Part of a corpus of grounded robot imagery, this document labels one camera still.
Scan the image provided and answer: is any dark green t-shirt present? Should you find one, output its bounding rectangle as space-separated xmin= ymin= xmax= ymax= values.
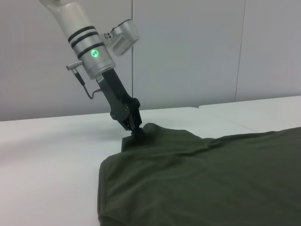
xmin=97 ymin=122 xmax=301 ymax=226

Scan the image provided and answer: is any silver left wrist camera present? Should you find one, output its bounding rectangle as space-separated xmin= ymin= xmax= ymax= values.
xmin=98 ymin=19 xmax=141 ymax=57

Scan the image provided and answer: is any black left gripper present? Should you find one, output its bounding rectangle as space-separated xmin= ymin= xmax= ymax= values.
xmin=95 ymin=69 xmax=144 ymax=140

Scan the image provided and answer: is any left arm gripper cable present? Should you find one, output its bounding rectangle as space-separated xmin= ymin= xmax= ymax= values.
xmin=65 ymin=60 xmax=103 ymax=100

